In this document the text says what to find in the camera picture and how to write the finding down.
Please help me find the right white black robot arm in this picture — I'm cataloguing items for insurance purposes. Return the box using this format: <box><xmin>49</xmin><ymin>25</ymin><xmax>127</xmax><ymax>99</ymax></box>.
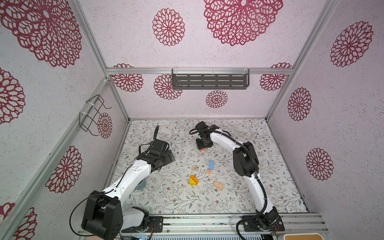
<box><xmin>189</xmin><ymin>122</ymin><xmax>285</xmax><ymax>235</ymax></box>

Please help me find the yellow orange triangle block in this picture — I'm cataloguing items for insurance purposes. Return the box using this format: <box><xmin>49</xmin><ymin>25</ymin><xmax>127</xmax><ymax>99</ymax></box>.
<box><xmin>189</xmin><ymin>175</ymin><xmax>199</xmax><ymax>186</ymax></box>

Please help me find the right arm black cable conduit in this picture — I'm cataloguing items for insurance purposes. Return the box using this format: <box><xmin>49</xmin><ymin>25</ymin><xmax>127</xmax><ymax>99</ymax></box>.
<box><xmin>188</xmin><ymin>128</ymin><xmax>268</xmax><ymax>240</ymax></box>

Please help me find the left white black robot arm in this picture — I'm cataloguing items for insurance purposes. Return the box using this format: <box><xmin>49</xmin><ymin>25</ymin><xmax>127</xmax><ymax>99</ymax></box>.
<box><xmin>81</xmin><ymin>140</ymin><xmax>175</xmax><ymax>240</ymax></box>

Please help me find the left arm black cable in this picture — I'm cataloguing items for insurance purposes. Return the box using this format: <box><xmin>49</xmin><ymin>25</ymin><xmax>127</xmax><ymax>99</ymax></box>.
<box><xmin>68</xmin><ymin>125</ymin><xmax>160</xmax><ymax>238</ymax></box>

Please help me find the blue wood block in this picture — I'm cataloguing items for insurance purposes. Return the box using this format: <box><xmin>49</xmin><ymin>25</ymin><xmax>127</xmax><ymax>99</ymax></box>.
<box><xmin>209</xmin><ymin>160</ymin><xmax>215</xmax><ymax>171</ymax></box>

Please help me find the black wire wall basket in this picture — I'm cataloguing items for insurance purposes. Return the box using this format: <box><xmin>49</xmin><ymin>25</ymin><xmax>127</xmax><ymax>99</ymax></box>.
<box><xmin>78</xmin><ymin>95</ymin><xmax>111</xmax><ymax>137</ymax></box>

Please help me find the teal ceramic cup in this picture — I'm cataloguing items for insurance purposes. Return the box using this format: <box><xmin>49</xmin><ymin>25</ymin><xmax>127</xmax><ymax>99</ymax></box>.
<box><xmin>135</xmin><ymin>179</ymin><xmax>147</xmax><ymax>191</ymax></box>

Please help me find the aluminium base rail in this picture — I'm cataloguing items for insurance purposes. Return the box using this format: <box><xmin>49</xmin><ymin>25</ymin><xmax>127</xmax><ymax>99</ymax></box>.
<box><xmin>112</xmin><ymin>213</ymin><xmax>329</xmax><ymax>238</ymax></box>

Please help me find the natural wood rectangular block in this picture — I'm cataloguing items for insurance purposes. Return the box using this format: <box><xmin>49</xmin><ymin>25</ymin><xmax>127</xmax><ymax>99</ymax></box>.
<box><xmin>214</xmin><ymin>181</ymin><xmax>225</xmax><ymax>191</ymax></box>

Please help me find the grey slotted wall shelf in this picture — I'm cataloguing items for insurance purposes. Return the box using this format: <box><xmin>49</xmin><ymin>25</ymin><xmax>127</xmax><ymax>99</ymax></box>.
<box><xmin>171</xmin><ymin>69</ymin><xmax>250</xmax><ymax>90</ymax></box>

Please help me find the orange white box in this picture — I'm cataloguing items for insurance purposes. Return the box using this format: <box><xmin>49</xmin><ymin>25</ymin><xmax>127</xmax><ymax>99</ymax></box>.
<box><xmin>278</xmin><ymin>233</ymin><xmax>324</xmax><ymax>240</ymax></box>

